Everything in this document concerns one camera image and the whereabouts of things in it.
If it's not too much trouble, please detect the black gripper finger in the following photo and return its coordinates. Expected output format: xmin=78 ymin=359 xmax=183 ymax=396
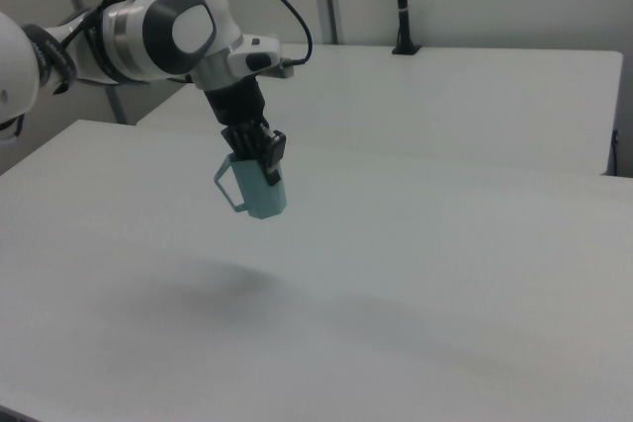
xmin=226 ymin=132 xmax=263 ymax=163
xmin=260 ymin=136 xmax=288 ymax=188

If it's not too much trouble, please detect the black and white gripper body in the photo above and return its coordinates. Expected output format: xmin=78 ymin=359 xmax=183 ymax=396
xmin=204 ymin=77 xmax=289 ymax=147

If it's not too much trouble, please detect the light teal faceted cup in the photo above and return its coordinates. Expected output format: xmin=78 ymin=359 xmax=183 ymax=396
xmin=213 ymin=151 xmax=290 ymax=220

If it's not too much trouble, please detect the white adjacent table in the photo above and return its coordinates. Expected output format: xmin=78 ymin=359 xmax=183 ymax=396
xmin=135 ymin=42 xmax=625 ymax=178

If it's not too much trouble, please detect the black velcro cable strap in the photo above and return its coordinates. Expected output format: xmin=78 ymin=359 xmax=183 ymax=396
xmin=22 ymin=23 xmax=79 ymax=96

